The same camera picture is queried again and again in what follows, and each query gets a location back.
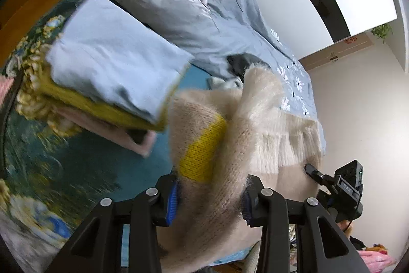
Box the beige fuzzy knit sweater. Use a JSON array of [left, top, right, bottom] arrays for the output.
[[158, 66, 322, 272]]

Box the pink folded garment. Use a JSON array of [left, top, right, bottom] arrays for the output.
[[55, 107, 157, 158]]

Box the green floral plush blanket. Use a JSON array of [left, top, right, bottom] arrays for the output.
[[0, 0, 257, 273]]

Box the black and grey garment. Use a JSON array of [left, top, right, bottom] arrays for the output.
[[207, 53, 270, 90]]

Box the yellow folded knit garment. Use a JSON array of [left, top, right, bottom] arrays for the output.
[[38, 67, 177, 132]]

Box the light blue folded garment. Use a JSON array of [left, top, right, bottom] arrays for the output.
[[46, 0, 194, 125]]

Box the green hanging plant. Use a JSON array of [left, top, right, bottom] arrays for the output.
[[370, 23, 393, 44]]

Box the grey floral duvet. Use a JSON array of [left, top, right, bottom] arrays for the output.
[[107, 0, 327, 152]]

